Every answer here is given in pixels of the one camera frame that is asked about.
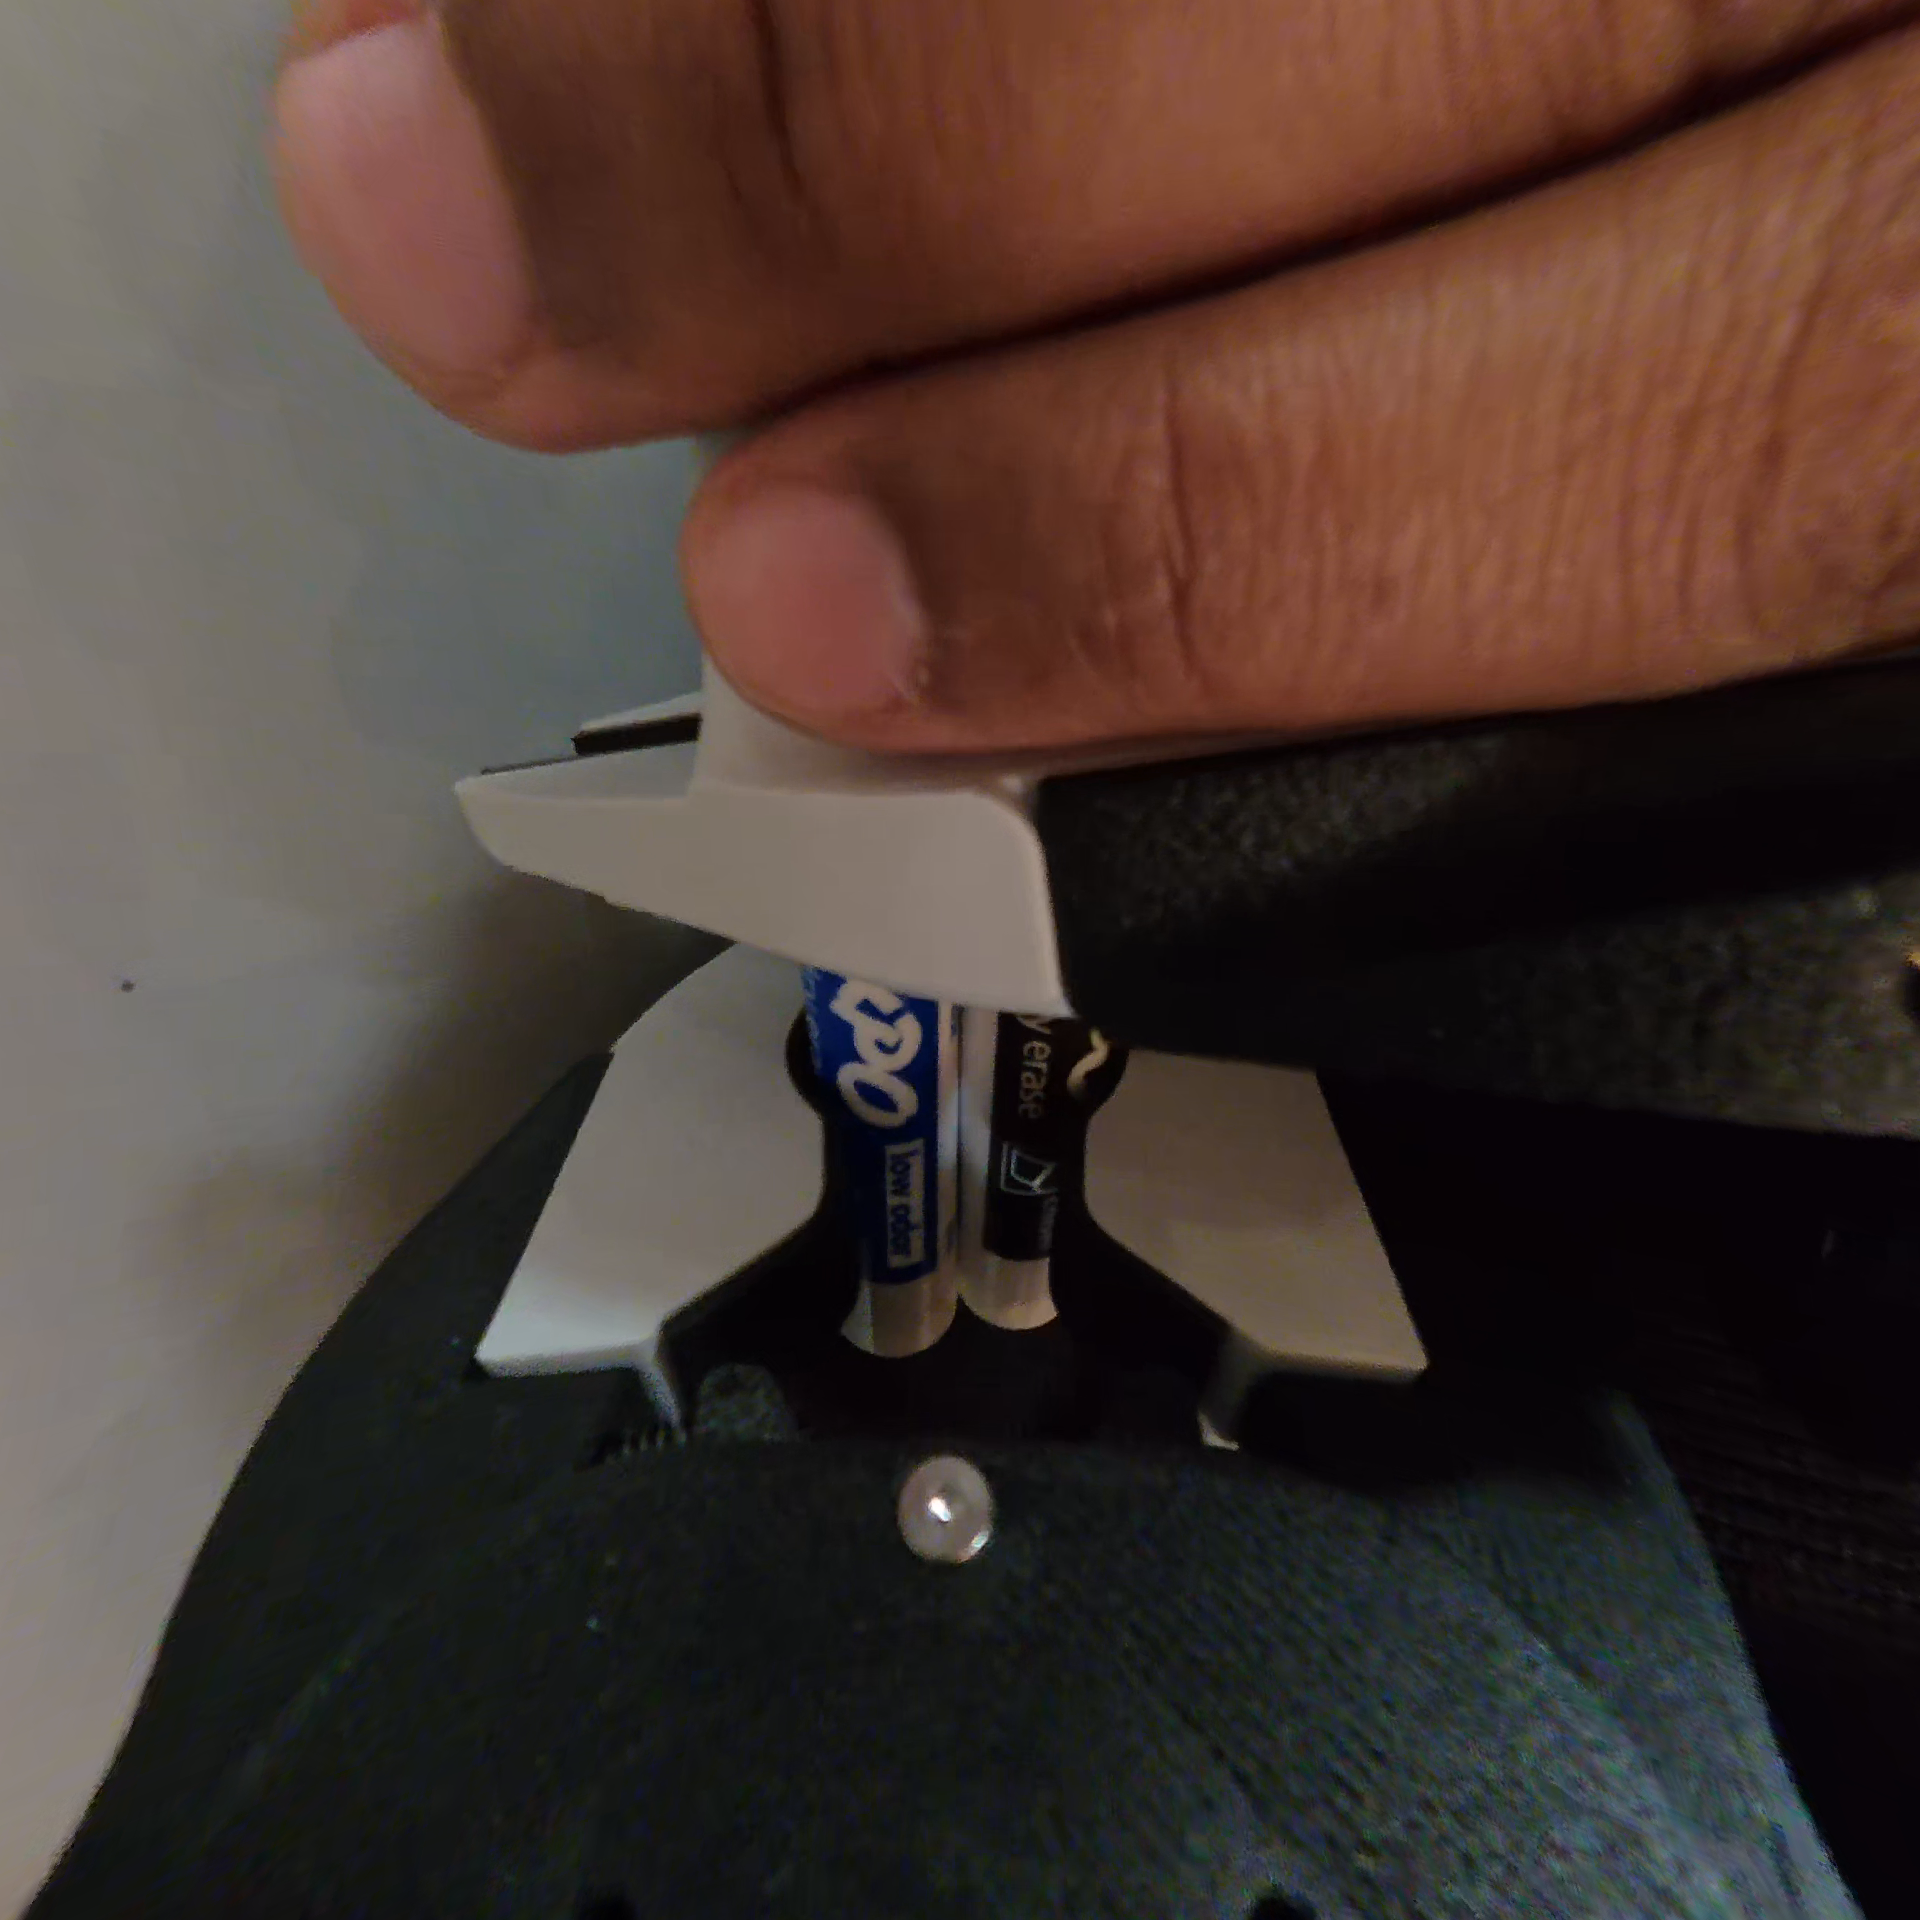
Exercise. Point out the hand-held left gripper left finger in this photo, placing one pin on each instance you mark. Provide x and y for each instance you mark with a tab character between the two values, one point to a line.
662	1184

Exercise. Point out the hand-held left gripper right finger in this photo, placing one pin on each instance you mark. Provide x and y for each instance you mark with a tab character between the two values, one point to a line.
1260	1230

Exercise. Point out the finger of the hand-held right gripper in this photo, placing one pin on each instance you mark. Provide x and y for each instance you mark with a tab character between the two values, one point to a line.
646	732
840	870

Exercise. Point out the blue dry erase marker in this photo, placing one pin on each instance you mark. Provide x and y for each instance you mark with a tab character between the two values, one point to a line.
902	1200

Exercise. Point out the black dry erase marker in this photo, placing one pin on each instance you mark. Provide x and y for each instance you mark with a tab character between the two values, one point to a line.
1020	1200

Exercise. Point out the person's right hand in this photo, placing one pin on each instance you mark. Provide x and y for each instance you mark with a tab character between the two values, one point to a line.
1201	300

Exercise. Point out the person's black clothing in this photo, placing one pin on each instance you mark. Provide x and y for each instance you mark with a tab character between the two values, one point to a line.
1725	1349

